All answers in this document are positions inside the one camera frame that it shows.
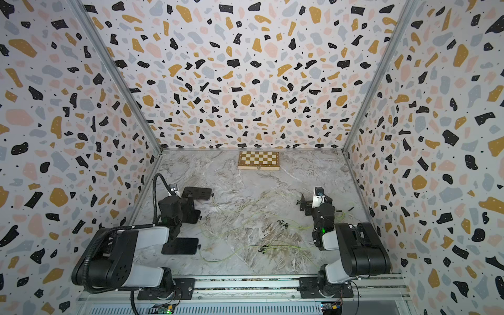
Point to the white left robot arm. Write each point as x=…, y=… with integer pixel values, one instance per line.
x=108, y=263

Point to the wooden chessboard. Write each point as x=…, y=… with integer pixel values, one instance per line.
x=259, y=160

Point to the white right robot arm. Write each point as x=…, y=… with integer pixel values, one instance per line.
x=361, y=252

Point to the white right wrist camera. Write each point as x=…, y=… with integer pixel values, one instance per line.
x=318, y=197

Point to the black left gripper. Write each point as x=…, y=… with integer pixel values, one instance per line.
x=187, y=205

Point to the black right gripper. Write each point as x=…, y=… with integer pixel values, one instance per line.
x=308, y=205

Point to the black smartphone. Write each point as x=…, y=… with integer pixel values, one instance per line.
x=197, y=193
x=191, y=216
x=181, y=246

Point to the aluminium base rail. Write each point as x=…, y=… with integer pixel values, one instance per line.
x=271, y=294

